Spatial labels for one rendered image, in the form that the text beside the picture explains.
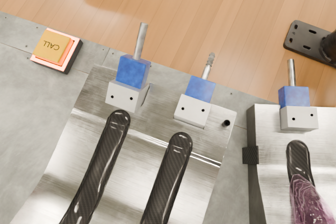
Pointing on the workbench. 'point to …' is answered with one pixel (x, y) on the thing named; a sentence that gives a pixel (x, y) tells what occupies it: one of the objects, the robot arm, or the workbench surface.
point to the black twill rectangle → (250, 155)
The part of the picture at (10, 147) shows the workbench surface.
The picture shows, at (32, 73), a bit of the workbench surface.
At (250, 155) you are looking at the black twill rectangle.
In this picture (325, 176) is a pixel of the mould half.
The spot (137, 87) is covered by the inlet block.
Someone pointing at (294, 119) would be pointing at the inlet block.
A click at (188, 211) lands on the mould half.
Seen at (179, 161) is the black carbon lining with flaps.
